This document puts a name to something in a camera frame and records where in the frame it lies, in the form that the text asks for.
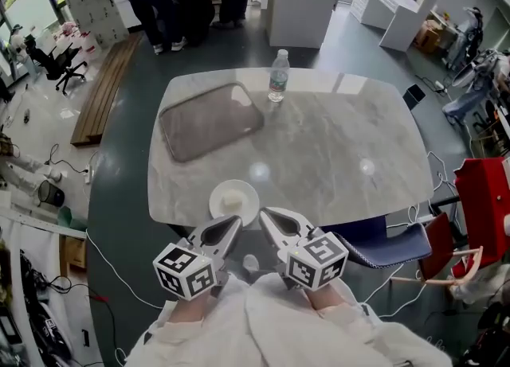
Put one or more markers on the pale food piece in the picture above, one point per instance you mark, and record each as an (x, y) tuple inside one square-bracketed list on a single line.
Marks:
[(232, 200)]

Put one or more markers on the black square bin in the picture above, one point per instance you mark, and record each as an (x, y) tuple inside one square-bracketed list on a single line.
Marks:
[(414, 96)]

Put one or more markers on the white round plate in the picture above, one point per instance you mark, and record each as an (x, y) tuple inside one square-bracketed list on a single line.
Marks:
[(249, 198)]

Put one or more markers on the clear plastic water bottle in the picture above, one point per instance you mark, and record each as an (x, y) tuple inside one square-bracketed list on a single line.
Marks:
[(278, 79)]

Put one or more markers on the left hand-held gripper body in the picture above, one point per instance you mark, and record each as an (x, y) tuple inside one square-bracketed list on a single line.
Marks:
[(183, 274)]

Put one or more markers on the white plastic bag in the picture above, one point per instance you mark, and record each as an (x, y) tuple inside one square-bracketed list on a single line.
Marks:
[(478, 283), (28, 172)]

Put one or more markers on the white display cabinet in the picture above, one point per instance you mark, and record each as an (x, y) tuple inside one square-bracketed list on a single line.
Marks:
[(295, 11)]

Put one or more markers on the black office chair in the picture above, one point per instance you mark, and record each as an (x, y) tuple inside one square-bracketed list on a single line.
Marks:
[(56, 65)]

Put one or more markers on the dark blue chair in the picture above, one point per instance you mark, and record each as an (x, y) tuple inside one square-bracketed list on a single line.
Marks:
[(390, 248)]

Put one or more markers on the red cabinet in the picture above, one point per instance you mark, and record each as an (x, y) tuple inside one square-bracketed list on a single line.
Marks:
[(486, 206)]

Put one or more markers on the person's white coat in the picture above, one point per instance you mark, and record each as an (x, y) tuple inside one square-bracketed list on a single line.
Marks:
[(255, 325)]

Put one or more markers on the pink and white packages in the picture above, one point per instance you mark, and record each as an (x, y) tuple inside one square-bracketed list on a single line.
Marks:
[(71, 31)]

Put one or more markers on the white power strip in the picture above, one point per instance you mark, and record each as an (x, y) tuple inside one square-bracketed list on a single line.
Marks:
[(89, 173)]

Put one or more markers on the white shelf unit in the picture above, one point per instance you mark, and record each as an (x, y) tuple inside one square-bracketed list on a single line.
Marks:
[(398, 11)]

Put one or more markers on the person's shoe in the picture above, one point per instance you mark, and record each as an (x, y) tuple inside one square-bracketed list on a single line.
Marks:
[(250, 262)]

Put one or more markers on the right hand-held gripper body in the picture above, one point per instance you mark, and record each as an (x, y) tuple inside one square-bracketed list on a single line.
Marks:
[(318, 262)]

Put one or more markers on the white metal rack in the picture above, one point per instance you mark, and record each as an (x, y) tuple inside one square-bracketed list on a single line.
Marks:
[(40, 224)]

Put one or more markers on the white marked partition board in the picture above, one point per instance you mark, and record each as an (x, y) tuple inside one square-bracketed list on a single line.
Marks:
[(95, 3)]

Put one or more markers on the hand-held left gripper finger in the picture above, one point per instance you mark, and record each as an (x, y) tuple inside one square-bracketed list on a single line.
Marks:
[(229, 244), (207, 230)]

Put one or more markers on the red clip lead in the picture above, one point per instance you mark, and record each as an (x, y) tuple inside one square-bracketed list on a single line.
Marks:
[(99, 298)]

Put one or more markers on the wooden slatted bench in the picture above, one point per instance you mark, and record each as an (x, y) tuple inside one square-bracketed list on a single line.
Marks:
[(103, 94)]

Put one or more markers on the light wooden curved frame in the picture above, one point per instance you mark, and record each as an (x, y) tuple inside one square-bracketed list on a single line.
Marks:
[(466, 252)]

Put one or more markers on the person's right forearm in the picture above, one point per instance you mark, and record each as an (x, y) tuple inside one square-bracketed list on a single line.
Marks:
[(326, 297)]

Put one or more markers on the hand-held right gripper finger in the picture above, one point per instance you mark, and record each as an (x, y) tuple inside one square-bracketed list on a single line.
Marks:
[(303, 227), (277, 236)]

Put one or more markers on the clear grey serving tray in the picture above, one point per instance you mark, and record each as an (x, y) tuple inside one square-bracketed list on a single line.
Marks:
[(207, 122)]

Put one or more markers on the dark red chair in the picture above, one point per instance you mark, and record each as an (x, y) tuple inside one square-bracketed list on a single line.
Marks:
[(438, 246)]

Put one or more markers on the person's left forearm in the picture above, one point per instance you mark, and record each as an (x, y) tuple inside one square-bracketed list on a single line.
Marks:
[(187, 309)]

